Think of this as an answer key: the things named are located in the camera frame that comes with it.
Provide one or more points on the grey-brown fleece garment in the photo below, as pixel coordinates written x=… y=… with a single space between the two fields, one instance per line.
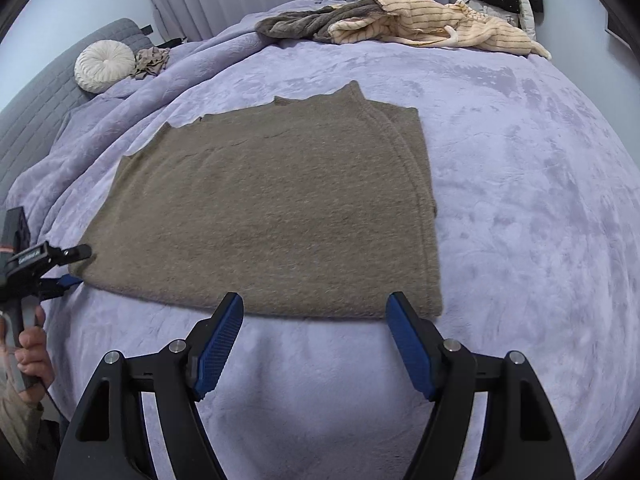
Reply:
x=305 y=22

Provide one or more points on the round white pleated pillow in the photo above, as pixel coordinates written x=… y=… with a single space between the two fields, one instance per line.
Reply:
x=104 y=66

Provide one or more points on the brown knit sweater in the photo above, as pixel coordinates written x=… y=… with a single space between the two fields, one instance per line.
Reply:
x=260 y=210

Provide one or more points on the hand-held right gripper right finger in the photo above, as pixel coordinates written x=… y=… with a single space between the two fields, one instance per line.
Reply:
x=410 y=345

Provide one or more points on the grey quilted headboard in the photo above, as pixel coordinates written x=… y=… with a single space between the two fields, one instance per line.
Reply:
x=40 y=105

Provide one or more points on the small beige crumpled cloth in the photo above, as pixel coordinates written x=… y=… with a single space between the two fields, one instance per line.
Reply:
x=150 y=62

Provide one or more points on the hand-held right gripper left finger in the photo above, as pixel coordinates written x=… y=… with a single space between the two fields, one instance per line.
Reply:
x=217 y=345

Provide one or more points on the cream striped garment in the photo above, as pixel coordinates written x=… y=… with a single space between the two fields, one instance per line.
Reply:
x=425 y=22

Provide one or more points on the lavender plush blanket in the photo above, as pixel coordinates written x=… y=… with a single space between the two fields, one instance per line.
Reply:
x=510 y=185

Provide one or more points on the person's left hand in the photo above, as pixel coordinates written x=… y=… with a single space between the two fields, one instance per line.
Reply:
x=37 y=360

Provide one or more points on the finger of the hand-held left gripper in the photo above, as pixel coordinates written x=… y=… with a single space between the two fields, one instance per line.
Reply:
x=57 y=286
x=70 y=253

